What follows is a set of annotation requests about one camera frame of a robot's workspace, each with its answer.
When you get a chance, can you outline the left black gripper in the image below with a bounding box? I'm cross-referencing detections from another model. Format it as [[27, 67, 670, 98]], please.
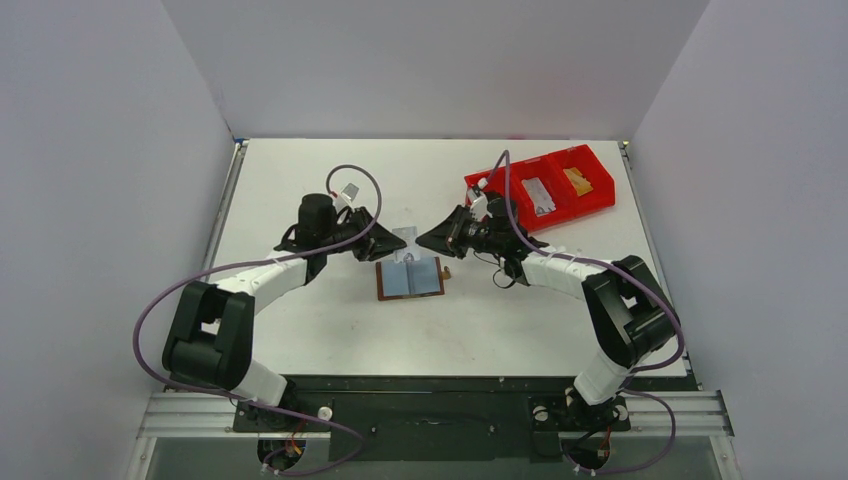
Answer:
[[321, 207, 406, 263]]

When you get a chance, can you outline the brown leather card holder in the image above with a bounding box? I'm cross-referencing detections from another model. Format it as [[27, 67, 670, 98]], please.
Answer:
[[376, 257, 452, 301]]

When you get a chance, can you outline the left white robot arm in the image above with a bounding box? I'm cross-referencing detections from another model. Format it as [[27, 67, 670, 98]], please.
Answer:
[[162, 194, 407, 430]]

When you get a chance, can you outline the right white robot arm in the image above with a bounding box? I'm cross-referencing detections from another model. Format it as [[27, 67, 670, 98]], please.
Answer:
[[416, 195, 680, 427]]

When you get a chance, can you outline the silver card in bin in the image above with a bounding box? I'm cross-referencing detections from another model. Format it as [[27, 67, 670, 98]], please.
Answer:
[[521, 177, 556, 217]]

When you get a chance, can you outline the gold card in bin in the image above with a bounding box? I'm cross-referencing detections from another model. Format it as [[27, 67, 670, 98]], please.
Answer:
[[563, 167, 594, 197]]

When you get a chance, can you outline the red left bin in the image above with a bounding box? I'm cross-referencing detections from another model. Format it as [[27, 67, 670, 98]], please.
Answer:
[[464, 167, 537, 231]]

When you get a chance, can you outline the red bin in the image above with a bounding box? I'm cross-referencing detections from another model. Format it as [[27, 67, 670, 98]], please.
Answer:
[[547, 144, 616, 221], [510, 156, 575, 231], [464, 167, 537, 231]]

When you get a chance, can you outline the red middle bin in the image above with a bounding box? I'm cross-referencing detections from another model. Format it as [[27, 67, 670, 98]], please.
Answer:
[[510, 156, 575, 231]]

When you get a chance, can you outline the red right bin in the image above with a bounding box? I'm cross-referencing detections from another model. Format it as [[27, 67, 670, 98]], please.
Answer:
[[547, 144, 616, 221]]

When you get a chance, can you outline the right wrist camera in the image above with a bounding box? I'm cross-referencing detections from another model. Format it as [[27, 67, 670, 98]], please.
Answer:
[[466, 185, 487, 209]]

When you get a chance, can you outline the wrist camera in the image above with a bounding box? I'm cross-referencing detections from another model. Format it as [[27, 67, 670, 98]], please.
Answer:
[[337, 183, 360, 204], [466, 185, 487, 209]]

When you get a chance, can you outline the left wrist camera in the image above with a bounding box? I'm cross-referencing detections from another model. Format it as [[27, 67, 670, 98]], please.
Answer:
[[337, 183, 360, 204]]

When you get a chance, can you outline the black cable loop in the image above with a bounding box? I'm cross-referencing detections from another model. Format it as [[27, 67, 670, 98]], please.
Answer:
[[491, 254, 521, 291]]

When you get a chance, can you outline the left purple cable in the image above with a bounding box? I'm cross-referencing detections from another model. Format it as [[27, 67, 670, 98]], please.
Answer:
[[132, 164, 384, 478]]

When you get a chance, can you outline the purple cable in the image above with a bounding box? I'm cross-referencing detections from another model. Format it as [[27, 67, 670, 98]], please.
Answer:
[[480, 149, 687, 477], [132, 164, 384, 478]]

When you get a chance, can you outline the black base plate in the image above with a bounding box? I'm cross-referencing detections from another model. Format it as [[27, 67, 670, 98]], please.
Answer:
[[224, 375, 695, 469]]

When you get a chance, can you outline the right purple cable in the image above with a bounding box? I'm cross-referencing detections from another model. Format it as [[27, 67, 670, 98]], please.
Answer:
[[480, 149, 687, 477]]

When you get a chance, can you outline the aluminium rail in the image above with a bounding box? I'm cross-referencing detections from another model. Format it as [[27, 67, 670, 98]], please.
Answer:
[[137, 391, 732, 439]]

